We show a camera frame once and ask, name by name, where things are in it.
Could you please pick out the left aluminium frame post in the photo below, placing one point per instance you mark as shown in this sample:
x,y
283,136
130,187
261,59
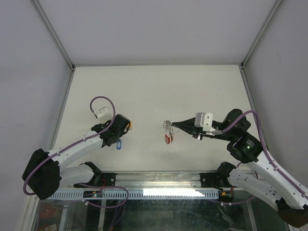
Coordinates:
x,y
53,34

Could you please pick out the slotted cable duct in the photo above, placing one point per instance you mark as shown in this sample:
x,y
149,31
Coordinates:
x,y
146,194

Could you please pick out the blue tag key lower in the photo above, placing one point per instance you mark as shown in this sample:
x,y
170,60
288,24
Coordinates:
x,y
118,144

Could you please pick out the right aluminium frame post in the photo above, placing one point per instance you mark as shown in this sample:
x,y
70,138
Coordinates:
x,y
261,33

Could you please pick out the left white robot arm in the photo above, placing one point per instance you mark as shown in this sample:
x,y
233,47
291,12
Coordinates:
x,y
48,171

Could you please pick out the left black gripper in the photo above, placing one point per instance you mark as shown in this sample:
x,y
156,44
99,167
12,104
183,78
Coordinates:
x,y
121,133

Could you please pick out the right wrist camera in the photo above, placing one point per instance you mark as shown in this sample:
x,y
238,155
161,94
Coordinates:
x,y
204,121

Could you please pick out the red handled metal keyring holder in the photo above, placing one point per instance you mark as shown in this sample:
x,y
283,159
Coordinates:
x,y
168,131

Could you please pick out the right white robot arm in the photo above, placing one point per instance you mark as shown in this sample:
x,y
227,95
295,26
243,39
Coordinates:
x,y
279,189

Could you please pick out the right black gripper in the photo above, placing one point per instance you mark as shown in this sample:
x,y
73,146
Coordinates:
x,y
189,127

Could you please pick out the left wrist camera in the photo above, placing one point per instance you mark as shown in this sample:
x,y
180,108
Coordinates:
x,y
101,114

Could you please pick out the aluminium frame post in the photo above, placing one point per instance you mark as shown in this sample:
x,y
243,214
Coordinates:
x,y
53,34
261,33

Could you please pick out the aluminium front rail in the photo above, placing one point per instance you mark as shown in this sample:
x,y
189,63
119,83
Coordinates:
x,y
130,179

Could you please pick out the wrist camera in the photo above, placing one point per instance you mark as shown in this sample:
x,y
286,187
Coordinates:
x,y
101,114
204,121

